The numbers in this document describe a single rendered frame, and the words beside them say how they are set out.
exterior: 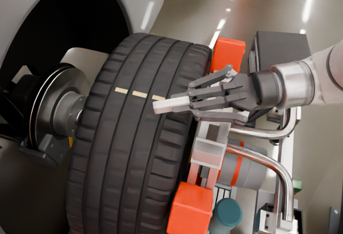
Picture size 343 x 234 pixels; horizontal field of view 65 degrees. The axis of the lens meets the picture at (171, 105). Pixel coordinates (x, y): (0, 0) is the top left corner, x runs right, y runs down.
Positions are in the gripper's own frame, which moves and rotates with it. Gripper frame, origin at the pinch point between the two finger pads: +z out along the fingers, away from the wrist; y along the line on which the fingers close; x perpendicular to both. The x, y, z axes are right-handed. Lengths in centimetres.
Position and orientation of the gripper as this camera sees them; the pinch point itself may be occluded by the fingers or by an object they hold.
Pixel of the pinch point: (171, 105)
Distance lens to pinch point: 52.4
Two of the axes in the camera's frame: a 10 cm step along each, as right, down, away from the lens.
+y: -1.6, -9.0, 4.0
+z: -9.9, 1.7, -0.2
